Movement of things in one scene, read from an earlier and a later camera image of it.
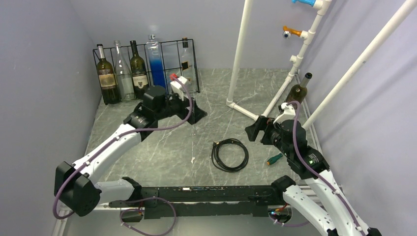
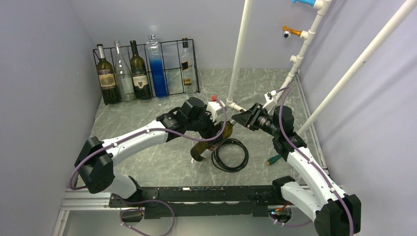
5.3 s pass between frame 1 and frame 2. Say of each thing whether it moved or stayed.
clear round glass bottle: stayed
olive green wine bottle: stayed
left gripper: moved
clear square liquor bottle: stayed
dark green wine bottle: stayed
